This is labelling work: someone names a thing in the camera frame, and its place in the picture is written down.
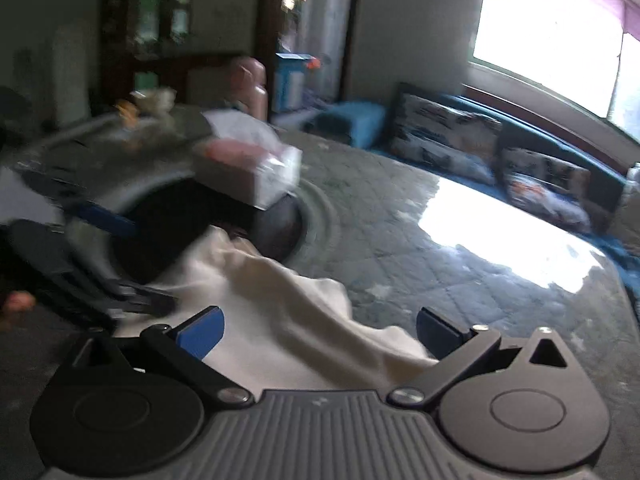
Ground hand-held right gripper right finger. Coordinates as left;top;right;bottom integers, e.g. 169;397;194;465
387;306;573;408

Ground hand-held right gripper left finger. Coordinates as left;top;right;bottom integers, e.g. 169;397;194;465
71;306;253;408

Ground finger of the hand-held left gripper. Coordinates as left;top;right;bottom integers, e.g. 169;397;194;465
15;167;140;238
10;224;178;332

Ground cream cloth garment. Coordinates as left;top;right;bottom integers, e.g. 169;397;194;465
112;225;437;392

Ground person's left hand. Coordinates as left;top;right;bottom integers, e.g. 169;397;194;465
0;290;37;317

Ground white and pink tissue box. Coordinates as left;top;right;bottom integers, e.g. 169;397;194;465
192;110;303;210

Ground butterfly print pillow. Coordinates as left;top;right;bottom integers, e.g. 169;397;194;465
390;90;503;186
500;147;593;233

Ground pink bottle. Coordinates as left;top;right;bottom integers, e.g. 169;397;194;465
232;56;268;123

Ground dark wooden cabinet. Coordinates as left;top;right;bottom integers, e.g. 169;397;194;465
100;0;196;91

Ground blue sofa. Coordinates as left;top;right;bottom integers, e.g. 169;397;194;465
305;82;640;311

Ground blue cabinet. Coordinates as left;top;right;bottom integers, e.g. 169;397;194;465
275;52;321;111

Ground window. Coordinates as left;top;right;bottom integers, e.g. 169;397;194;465
470;0;640;143

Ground dark wooden door frame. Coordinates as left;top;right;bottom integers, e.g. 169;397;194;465
260;0;363;126

